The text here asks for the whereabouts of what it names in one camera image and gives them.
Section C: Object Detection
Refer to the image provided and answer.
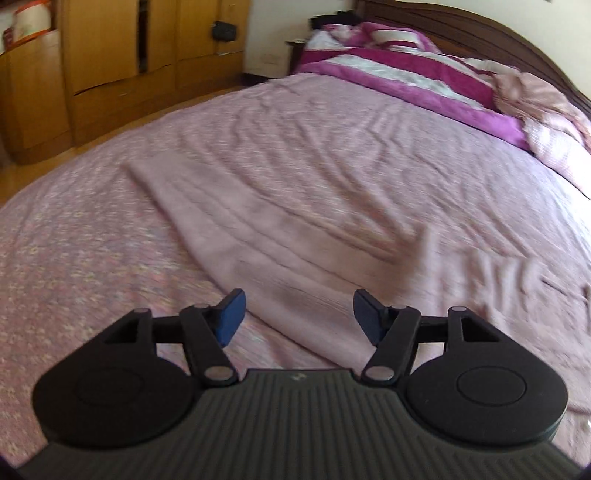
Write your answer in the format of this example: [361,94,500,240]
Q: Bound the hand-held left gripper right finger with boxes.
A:
[353,289,503,386]

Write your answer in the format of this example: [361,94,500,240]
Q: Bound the dark wooden nightstand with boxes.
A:
[285,39,308,77]

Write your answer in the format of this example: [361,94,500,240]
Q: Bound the dark wooden headboard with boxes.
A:
[355,0,591,107]

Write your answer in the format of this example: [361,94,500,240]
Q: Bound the bed with pink floral sheet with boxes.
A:
[0,74,591,467]

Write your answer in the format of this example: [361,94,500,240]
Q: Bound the pink knitted sweater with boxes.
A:
[121,138,591,416]

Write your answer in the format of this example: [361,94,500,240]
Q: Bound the purple and white striped quilt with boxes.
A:
[295,22,532,151]

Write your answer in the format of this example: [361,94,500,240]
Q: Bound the wooden wardrobe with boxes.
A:
[0,0,252,164]

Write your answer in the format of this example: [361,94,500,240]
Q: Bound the pink checked blanket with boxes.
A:
[466,58,591,199]

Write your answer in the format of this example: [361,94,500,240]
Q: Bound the dark clothes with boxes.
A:
[310,14,356,31]

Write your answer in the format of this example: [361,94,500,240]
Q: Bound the white and orange bag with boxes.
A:
[0,0,58,54]

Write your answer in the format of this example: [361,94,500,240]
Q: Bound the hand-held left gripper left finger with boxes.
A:
[95,288,247,387]

